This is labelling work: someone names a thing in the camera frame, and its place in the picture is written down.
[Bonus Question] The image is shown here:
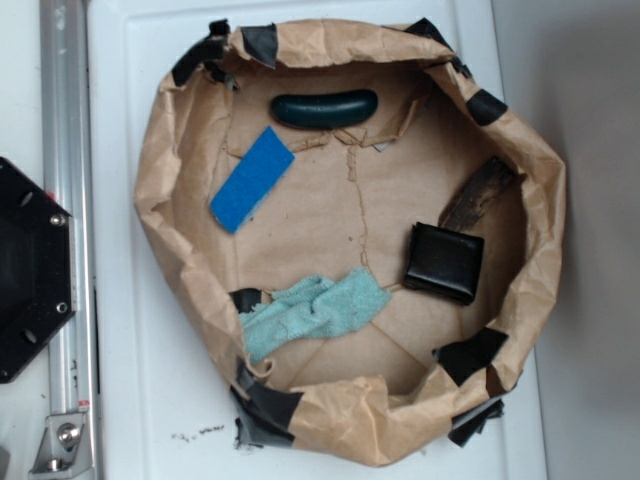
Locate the light blue cloth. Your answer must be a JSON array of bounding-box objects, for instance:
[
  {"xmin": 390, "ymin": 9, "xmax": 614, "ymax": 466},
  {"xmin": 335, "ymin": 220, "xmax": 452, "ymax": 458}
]
[{"xmin": 240, "ymin": 268, "xmax": 392, "ymax": 363}]

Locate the brown wood piece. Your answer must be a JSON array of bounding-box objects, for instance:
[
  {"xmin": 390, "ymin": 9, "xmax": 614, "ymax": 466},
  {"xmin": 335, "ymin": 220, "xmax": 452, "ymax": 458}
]
[{"xmin": 438, "ymin": 157, "xmax": 517, "ymax": 232}]

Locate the brown paper bag bin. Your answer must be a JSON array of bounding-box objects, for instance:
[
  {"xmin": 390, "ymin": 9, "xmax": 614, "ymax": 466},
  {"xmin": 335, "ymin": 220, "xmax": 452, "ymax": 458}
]
[{"xmin": 134, "ymin": 19, "xmax": 566, "ymax": 467}]

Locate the blue rectangular sponge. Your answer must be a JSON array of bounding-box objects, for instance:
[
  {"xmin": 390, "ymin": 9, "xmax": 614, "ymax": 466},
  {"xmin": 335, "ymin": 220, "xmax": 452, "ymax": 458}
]
[{"xmin": 210, "ymin": 126, "xmax": 295, "ymax": 234}]

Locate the black square pouch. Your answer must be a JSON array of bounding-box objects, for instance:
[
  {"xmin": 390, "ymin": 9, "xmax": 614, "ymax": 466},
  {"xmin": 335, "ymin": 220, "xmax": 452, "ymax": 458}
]
[{"xmin": 402, "ymin": 223, "xmax": 485, "ymax": 306}]

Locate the dark green curved object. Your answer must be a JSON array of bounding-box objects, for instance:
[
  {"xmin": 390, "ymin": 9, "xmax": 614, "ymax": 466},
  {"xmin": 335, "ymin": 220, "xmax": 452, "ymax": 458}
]
[{"xmin": 270, "ymin": 89, "xmax": 379, "ymax": 130}]

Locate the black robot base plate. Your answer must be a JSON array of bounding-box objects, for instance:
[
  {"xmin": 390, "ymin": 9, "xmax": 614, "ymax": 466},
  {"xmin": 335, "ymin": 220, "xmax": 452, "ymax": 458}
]
[{"xmin": 0, "ymin": 158, "xmax": 74, "ymax": 384}]

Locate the aluminium rail frame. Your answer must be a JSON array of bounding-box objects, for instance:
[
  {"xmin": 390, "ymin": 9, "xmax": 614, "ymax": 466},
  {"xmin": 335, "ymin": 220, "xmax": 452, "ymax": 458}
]
[{"xmin": 39, "ymin": 1, "xmax": 104, "ymax": 479}]

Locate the metal corner bracket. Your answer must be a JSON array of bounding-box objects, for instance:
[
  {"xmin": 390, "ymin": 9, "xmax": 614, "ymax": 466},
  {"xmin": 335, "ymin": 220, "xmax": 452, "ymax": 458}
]
[{"xmin": 28, "ymin": 412, "xmax": 92, "ymax": 479}]

